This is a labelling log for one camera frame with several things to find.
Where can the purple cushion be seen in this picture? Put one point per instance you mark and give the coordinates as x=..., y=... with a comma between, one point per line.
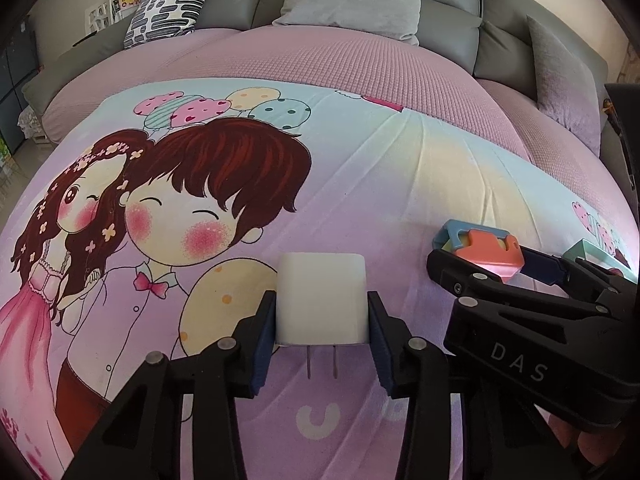
x=560, y=80

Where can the black white patterned cushion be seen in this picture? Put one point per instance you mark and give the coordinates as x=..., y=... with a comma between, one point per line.
x=170, y=5

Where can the dark cabinet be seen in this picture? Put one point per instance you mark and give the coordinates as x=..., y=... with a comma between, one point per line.
x=15, y=90

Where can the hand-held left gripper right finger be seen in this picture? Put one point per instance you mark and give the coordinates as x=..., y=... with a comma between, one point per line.
x=381, y=350

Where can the teal shallow cardboard box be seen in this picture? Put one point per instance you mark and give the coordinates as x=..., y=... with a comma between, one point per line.
x=585, y=251

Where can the pink sofa cover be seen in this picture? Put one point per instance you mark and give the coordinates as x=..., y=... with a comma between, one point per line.
x=325, y=55

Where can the cartoon printed blanket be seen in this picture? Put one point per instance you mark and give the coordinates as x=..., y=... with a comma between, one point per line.
x=375, y=185

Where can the grey sofa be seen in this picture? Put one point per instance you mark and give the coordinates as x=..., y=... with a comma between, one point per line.
x=250, y=0

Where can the white small shelf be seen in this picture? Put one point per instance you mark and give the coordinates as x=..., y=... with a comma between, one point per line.
x=99, y=17

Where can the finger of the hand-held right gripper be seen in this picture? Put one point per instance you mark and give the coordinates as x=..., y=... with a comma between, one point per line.
x=500, y=285
x=550, y=266

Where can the colourful books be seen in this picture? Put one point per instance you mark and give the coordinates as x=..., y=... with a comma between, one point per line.
x=125, y=4

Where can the white charger plug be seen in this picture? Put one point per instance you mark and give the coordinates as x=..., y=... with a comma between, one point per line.
x=320, y=300

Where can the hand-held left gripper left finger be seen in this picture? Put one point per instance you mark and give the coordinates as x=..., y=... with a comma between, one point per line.
x=265, y=345

